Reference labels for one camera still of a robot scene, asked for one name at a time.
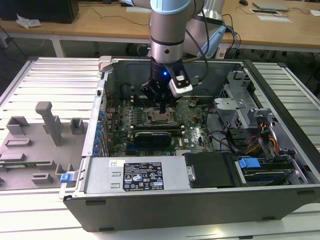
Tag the clear plastic bag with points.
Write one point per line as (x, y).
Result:
(28, 21)

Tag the CPU socket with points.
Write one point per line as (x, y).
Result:
(149, 123)

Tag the black drive bay cover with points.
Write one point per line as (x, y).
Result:
(210, 170)

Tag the silver power supply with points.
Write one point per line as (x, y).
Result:
(105, 175)

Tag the grey parts rack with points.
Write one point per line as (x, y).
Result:
(37, 150)

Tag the metal disk bay cage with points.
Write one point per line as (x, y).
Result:
(232, 117)

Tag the black computer tower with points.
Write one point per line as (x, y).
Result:
(37, 10)

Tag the green motherboard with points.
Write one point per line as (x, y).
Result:
(190, 125)

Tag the silver chipset heatsink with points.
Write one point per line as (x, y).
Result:
(182, 153)

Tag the open black PC case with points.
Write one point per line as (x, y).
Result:
(175, 212)

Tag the hard disk in blue carrier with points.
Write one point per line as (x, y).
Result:
(248, 163)

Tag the black graphics card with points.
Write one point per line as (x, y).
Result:
(152, 138)

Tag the blue slot clip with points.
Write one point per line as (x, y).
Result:
(97, 142)
(95, 150)
(100, 127)
(98, 134)
(101, 114)

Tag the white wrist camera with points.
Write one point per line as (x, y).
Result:
(181, 87)

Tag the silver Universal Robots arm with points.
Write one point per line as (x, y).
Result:
(166, 30)

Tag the white paper sheet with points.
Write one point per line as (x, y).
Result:
(275, 19)
(137, 10)

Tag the black computer mouse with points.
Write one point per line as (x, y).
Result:
(243, 2)

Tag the green RAM stick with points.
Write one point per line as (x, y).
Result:
(17, 165)

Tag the blue plastic latch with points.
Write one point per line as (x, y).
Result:
(67, 178)

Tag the metal CPU locking lever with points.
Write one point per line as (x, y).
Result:
(144, 102)

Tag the silver laptop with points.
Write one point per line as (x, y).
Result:
(271, 6)

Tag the wooden desk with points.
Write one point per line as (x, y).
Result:
(100, 22)

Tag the silver-topped CPU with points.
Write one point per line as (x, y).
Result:
(160, 117)

